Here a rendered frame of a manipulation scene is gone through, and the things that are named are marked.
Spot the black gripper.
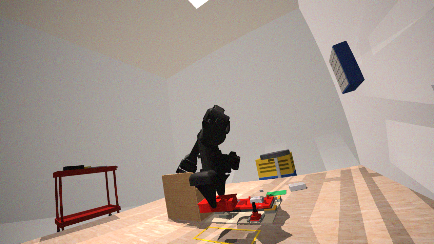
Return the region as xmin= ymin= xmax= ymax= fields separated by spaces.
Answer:
xmin=189 ymin=148 xmax=231 ymax=208

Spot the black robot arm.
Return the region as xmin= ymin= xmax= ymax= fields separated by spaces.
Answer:
xmin=176 ymin=105 xmax=240 ymax=174

